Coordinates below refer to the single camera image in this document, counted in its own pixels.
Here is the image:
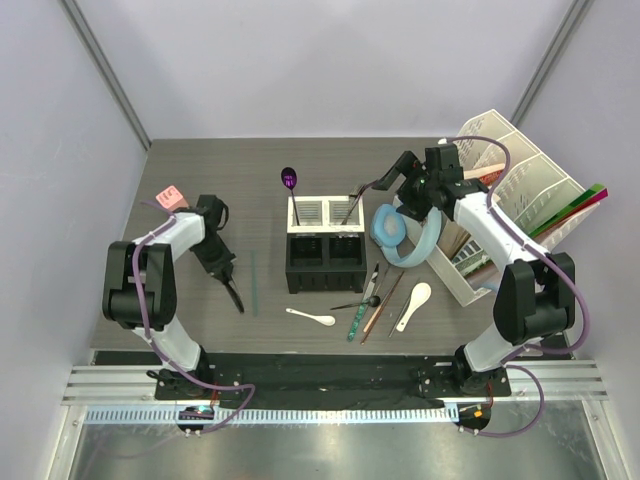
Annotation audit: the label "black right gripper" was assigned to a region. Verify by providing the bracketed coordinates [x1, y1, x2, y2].
[373, 151, 439, 222]

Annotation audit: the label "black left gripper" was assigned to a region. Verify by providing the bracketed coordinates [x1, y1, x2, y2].
[189, 237, 236, 281]

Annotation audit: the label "black knife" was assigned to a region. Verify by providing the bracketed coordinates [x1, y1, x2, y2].
[222, 274, 245, 314]

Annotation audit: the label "teal chopstick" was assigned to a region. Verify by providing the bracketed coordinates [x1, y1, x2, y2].
[250, 250, 259, 318]

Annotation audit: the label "purple iridescent spoon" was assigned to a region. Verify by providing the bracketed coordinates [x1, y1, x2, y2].
[280, 167, 300, 226]

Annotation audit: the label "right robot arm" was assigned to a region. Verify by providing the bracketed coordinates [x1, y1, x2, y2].
[370, 143, 576, 396]

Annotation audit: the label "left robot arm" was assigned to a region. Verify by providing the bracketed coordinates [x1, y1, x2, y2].
[102, 195, 244, 399]

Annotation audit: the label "light blue headphones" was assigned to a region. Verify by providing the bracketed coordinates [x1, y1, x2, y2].
[370, 204, 442, 269]

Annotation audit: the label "pink cube power adapter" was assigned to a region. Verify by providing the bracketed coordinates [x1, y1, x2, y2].
[155, 185, 189, 212]

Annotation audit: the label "red book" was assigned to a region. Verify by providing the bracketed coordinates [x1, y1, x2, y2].
[470, 163, 506, 187]

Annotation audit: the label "white slotted utensil caddy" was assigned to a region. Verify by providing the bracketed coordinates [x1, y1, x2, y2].
[286, 195, 365, 235]

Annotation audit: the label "rose gold chopstick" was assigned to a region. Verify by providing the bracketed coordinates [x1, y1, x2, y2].
[362, 271, 405, 334]

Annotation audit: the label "black slotted utensil caddy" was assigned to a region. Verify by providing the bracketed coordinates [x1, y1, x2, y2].
[285, 232, 368, 294]

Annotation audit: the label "large white ceramic spoon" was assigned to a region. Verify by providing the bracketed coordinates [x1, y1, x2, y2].
[394, 282, 432, 332]

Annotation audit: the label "dark brown chopstick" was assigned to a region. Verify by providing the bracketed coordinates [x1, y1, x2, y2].
[360, 272, 405, 345]

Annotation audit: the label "small black spoon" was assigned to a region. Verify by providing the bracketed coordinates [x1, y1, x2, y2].
[331, 295, 381, 311]

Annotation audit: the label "white desk file organizer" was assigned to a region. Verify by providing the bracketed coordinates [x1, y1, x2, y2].
[398, 110, 600, 307]

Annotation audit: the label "silver chopstick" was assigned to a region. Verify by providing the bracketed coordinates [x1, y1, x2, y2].
[388, 297, 411, 338]

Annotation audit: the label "small white ceramic spoon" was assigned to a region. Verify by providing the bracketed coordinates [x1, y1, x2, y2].
[285, 308, 336, 327]

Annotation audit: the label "green patterned chopstick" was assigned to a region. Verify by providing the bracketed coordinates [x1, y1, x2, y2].
[346, 301, 369, 342]

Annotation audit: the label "green and magenta folders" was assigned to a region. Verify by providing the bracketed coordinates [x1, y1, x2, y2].
[528, 183, 608, 239]

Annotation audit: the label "black mounting base plate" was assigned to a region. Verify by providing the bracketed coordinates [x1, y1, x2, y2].
[92, 350, 574, 401]

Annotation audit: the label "aluminium frame rail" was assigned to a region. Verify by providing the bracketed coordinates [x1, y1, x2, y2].
[62, 361, 608, 430]

